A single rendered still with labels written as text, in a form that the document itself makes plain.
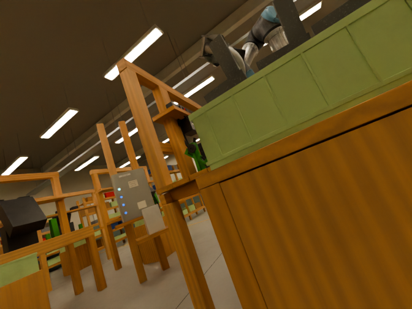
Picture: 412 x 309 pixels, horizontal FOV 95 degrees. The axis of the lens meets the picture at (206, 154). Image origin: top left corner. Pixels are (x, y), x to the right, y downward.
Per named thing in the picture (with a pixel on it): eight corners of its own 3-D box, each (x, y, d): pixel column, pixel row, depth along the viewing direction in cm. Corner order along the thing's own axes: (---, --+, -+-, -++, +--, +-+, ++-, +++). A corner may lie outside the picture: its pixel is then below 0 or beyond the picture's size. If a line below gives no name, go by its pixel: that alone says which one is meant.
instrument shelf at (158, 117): (213, 125, 245) (211, 123, 246) (174, 108, 163) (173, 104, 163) (197, 134, 254) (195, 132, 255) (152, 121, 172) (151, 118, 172)
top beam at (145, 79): (205, 112, 283) (203, 106, 285) (126, 66, 146) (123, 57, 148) (200, 114, 287) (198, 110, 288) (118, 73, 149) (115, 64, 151)
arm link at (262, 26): (304, 106, 107) (262, 25, 112) (328, 92, 94) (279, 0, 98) (290, 112, 103) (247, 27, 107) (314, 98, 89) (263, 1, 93)
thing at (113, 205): (156, 227, 934) (143, 185, 976) (91, 260, 647) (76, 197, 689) (148, 230, 957) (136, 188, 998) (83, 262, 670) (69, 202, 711)
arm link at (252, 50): (244, 37, 120) (215, 93, 102) (254, 22, 110) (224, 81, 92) (259, 48, 122) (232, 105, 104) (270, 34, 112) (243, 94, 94)
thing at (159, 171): (228, 173, 265) (205, 112, 283) (165, 185, 128) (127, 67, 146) (223, 175, 268) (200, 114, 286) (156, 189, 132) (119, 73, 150)
